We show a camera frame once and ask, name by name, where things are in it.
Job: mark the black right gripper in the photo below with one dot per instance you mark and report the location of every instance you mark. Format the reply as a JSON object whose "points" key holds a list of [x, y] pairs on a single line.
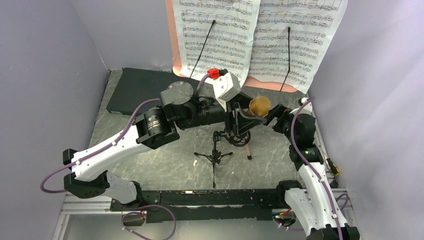
{"points": [[278, 111]]}

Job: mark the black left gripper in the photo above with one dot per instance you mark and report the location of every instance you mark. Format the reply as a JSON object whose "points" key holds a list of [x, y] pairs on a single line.
{"points": [[244, 123]]}

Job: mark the gold microphone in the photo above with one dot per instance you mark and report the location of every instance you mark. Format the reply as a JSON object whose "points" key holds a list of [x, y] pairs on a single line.
{"points": [[259, 106]]}

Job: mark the black microphone tripod stand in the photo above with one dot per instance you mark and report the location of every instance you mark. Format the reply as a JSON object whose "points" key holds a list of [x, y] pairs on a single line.
{"points": [[221, 142]]}

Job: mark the pink perforated music stand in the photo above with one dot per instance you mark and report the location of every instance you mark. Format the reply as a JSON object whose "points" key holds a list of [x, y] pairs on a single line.
{"points": [[214, 44]]}

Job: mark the printed sheet music page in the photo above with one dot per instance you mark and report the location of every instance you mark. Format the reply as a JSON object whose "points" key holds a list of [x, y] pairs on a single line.
{"points": [[214, 34]]}

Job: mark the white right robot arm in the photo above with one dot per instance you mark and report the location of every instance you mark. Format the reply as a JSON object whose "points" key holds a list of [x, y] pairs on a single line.
{"points": [[302, 129]]}

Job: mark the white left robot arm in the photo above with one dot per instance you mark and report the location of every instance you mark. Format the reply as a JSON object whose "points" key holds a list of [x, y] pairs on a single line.
{"points": [[132, 142]]}

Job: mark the yellow black tool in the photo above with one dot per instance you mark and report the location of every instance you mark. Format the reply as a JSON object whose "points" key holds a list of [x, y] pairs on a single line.
{"points": [[333, 167]]}

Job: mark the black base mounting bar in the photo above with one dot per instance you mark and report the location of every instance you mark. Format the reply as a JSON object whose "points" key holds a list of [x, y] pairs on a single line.
{"points": [[226, 204]]}

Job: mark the black flat equipment box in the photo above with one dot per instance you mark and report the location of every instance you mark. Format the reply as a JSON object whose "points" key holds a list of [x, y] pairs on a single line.
{"points": [[138, 85]]}

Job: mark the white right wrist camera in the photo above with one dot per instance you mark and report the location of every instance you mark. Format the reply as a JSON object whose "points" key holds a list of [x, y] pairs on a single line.
{"points": [[306, 106]]}

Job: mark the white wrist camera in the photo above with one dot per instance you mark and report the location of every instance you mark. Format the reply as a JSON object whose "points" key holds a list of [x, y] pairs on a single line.
{"points": [[225, 86], [306, 106]]}

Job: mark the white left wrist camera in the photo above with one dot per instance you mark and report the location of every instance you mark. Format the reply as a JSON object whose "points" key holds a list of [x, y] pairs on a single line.
{"points": [[225, 86]]}

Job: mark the aluminium rail right edge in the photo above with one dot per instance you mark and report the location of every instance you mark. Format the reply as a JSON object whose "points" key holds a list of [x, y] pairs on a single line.
{"points": [[318, 132]]}

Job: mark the aluminium front rail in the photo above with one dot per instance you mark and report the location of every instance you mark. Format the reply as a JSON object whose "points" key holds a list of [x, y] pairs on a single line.
{"points": [[73, 205]]}

